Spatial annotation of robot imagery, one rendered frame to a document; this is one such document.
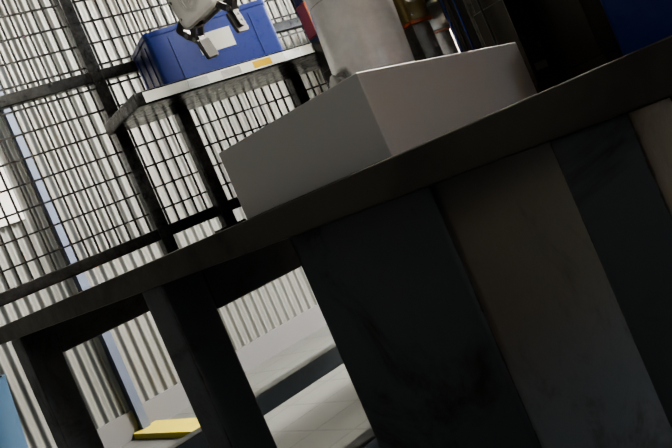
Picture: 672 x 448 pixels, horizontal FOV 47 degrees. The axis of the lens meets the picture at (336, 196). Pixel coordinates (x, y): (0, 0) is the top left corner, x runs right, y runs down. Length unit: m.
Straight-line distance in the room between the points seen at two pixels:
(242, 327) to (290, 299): 0.34
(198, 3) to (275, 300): 2.88
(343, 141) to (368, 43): 0.21
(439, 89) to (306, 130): 0.17
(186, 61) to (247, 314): 2.47
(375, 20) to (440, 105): 0.20
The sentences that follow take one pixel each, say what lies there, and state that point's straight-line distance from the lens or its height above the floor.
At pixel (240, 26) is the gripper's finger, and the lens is 1.45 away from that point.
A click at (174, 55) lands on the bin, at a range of 1.77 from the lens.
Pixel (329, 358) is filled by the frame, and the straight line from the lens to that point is 2.44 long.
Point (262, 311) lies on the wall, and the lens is 4.13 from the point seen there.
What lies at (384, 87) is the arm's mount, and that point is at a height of 0.78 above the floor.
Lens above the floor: 0.70
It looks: 1 degrees down
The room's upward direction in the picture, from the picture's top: 23 degrees counter-clockwise
